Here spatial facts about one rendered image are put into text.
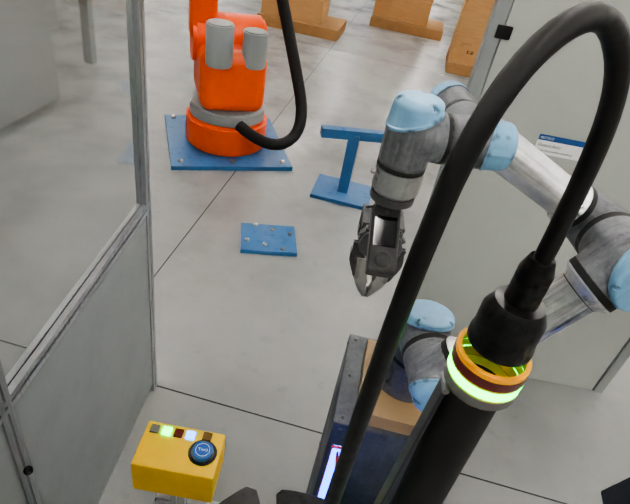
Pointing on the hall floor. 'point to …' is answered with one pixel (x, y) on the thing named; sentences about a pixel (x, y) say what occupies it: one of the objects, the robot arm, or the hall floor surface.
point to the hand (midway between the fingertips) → (366, 293)
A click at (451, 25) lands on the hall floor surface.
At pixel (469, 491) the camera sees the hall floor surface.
